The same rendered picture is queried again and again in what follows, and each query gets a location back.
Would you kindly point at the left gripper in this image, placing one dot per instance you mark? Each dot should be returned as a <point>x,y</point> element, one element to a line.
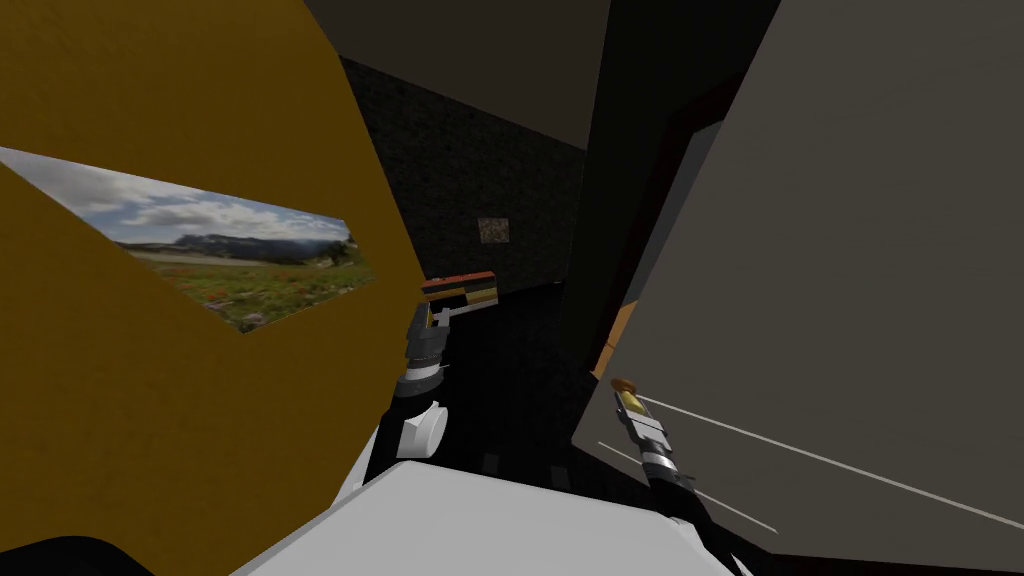
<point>426,340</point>

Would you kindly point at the small brown wall picture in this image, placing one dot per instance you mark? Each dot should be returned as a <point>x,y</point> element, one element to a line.
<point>494,230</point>

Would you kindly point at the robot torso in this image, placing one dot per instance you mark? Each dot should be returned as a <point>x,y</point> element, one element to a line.
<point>480,528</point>

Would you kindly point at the grey door leaf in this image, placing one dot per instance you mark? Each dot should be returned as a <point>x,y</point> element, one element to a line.
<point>840,280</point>

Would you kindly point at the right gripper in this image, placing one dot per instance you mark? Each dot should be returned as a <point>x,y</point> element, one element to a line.
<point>650,436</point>

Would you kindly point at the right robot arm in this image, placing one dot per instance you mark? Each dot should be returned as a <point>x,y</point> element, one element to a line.
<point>688,500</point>

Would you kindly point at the window with landscape view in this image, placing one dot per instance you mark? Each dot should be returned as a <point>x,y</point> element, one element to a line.
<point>240,264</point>

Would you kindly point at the orange black yellow striped furniture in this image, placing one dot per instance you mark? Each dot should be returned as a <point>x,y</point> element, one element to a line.
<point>462,290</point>

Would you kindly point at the brown and gold door knob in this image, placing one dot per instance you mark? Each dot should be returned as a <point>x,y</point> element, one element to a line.
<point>630,398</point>

